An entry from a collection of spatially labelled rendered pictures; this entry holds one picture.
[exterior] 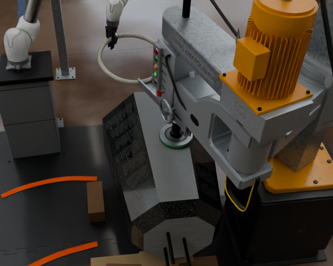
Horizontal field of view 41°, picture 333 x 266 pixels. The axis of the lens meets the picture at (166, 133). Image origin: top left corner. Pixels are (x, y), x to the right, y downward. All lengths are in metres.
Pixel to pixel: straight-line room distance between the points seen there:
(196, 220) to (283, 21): 1.35
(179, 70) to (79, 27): 3.34
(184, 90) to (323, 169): 1.10
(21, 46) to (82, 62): 1.64
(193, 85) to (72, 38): 3.21
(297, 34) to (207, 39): 0.61
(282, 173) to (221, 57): 1.05
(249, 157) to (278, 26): 0.68
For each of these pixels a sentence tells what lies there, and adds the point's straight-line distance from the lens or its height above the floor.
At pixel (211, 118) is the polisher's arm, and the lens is 2.18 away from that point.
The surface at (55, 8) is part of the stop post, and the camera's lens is 4.40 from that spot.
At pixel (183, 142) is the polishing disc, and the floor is 0.85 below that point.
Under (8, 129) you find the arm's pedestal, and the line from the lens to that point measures 3.76.
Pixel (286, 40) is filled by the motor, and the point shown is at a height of 1.99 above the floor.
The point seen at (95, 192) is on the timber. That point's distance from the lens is 3.47.
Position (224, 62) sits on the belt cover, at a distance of 2.04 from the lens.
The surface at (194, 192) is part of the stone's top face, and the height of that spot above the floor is 0.82.
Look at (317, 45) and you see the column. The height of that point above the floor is 1.64.
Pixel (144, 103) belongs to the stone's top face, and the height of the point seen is 0.82.
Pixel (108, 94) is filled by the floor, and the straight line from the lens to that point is 4.53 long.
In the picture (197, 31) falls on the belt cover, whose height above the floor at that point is 1.69.
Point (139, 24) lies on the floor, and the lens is 5.66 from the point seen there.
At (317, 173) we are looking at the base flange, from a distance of 2.93.
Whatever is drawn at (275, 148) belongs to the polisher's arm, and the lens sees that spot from 2.20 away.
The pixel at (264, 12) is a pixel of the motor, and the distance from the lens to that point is 1.64.
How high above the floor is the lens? 2.83
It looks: 44 degrees down
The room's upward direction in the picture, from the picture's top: 3 degrees clockwise
